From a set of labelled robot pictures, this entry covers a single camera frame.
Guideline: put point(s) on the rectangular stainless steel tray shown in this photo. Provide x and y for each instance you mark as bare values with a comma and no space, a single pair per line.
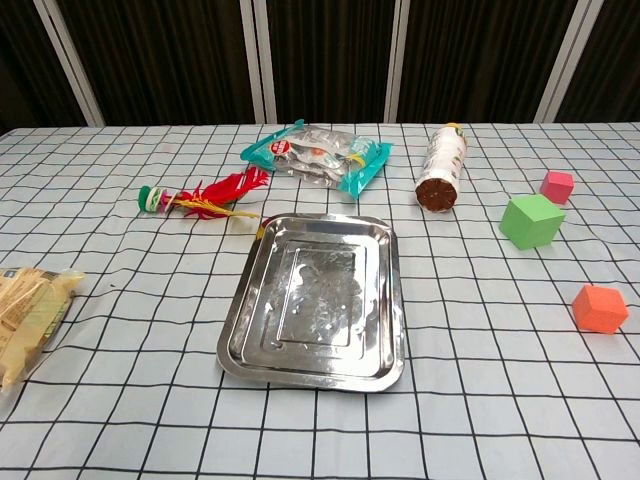
315,300

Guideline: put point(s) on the yellow snack bag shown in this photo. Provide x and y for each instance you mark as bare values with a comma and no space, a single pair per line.
27,310

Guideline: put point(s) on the teal clear snack package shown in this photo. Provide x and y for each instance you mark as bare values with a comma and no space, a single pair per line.
320,155

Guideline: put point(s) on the red feather shuttlecock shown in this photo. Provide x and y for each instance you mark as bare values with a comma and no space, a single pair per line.
210,197

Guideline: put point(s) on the white plastic drink bottle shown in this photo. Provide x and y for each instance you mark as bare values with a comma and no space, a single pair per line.
442,167

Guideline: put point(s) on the green foam cube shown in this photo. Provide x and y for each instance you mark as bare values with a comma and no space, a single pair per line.
531,222

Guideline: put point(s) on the white grid checked tablecloth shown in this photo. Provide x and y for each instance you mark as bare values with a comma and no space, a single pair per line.
150,410

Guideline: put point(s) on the pink foam cube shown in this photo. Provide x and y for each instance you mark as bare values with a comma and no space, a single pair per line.
557,186

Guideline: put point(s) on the orange foam cube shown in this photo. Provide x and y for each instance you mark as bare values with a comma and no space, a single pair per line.
599,310

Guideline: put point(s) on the white partition frame post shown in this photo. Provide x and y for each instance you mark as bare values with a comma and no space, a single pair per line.
562,60
70,60
397,60
257,60

